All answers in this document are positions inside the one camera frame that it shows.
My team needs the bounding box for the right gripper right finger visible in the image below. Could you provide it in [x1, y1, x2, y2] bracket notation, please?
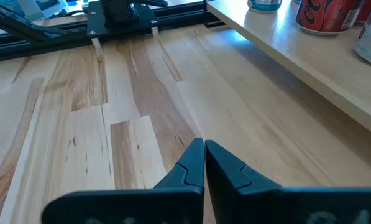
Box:
[204, 139, 371, 224]

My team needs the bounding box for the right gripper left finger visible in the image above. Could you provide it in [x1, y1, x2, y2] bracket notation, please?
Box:
[41, 138, 205, 224]

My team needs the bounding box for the red zero sugar cola can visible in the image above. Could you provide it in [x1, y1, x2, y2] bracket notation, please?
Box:
[355, 0, 371, 24]
[295, 0, 363, 37]

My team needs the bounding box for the wooden shelf black metal frame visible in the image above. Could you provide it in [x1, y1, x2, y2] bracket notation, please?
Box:
[203, 0, 371, 141]

